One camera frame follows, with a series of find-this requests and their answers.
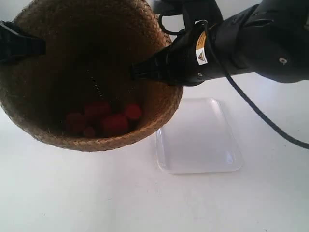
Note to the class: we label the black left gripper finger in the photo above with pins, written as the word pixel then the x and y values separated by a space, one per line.
pixel 16 45

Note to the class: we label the red cylinder centre large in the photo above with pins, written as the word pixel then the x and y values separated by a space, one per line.
pixel 114 124

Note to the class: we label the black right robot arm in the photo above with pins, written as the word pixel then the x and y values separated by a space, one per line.
pixel 270 39

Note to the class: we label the brown woven straw basket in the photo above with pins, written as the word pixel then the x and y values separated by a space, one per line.
pixel 90 45

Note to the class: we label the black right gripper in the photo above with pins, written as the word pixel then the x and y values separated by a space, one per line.
pixel 190 60

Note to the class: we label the white rectangular plastic tray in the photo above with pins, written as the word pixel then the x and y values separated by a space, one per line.
pixel 197 139

